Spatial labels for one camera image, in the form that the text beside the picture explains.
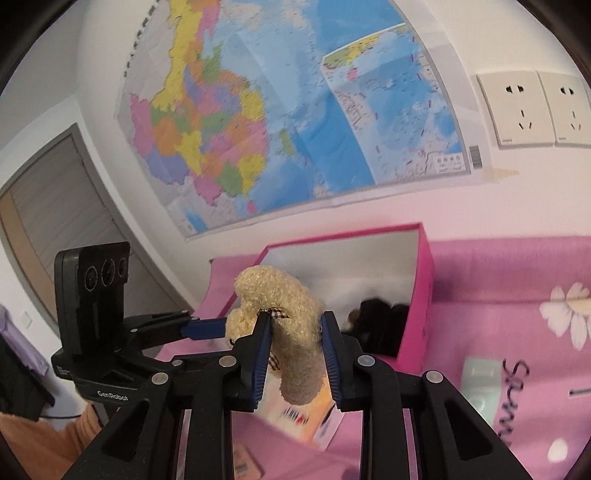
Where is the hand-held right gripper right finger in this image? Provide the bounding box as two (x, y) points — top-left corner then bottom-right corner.
(321, 310), (543, 480)

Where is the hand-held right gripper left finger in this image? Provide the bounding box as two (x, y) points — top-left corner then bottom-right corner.
(60, 311), (273, 480)

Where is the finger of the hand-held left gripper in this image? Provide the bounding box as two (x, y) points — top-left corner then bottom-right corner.
(124, 311), (228, 344)

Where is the beige teddy bear plush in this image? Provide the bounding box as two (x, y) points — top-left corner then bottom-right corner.
(225, 265), (326, 404)

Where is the pink cardboard box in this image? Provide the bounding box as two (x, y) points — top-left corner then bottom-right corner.
(189, 222), (435, 374)

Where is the person's left forearm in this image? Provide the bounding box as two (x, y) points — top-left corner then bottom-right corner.
(0, 406), (105, 480)

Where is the pastel soft tissue pack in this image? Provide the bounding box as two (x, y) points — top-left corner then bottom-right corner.
(256, 383), (345, 450)

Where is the dark plush toy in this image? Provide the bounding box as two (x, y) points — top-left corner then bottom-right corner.
(342, 298), (411, 358)

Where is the purple cloth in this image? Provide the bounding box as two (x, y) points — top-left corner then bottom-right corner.
(0, 305), (51, 384)

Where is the dark cloth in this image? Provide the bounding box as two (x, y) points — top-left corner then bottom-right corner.
(0, 332), (56, 421)

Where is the grey door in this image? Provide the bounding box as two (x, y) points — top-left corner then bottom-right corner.
(0, 122), (195, 333)

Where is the pink daisy print tablecloth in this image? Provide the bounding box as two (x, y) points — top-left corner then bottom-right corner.
(152, 237), (591, 480)

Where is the colourful wall map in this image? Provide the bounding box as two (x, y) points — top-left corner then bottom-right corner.
(115, 0), (483, 241)

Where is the white wall socket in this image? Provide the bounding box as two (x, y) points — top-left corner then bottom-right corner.
(536, 69), (591, 148)
(475, 70), (555, 148)

